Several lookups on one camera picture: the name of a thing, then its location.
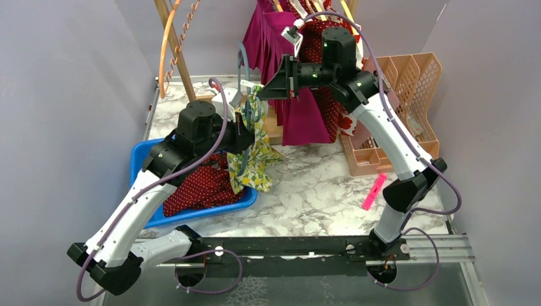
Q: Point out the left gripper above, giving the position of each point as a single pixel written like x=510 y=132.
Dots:
x=243 y=137

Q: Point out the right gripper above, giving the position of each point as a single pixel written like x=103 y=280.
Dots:
x=279 y=88

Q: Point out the grey-blue hanger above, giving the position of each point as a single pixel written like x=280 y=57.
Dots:
x=250 y=116

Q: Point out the lemon print skirt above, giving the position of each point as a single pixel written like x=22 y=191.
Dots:
x=261 y=156

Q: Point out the magenta pleated skirt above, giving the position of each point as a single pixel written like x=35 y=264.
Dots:
x=300 y=117

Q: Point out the dark red polka-dot skirt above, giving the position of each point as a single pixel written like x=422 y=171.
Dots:
x=207 y=187

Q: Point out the orange wavy hanger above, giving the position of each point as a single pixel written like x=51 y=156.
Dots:
x=171 y=55

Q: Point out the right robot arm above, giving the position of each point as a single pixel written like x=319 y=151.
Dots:
x=361 y=94

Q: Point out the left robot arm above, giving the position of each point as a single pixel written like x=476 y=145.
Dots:
x=110 y=257

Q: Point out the red poppy print skirt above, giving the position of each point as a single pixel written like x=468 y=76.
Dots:
x=345 y=121

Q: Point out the wooden clothes rack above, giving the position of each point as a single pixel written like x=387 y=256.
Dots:
x=314 y=117

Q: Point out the blue plastic bin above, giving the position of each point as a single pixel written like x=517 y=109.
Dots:
x=138 y=155

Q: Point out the peach plastic organizer basket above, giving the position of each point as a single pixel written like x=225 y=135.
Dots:
x=413 y=79

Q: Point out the pink marker pen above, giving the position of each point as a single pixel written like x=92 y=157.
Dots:
x=374 y=192

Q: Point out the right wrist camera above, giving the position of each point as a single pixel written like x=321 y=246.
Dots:
x=293 y=36

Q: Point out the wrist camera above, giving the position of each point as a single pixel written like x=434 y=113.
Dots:
x=293 y=36
x=232 y=100

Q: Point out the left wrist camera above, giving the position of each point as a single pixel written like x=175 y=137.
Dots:
x=232 y=100

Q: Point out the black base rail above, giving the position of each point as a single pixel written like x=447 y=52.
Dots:
x=221 y=257

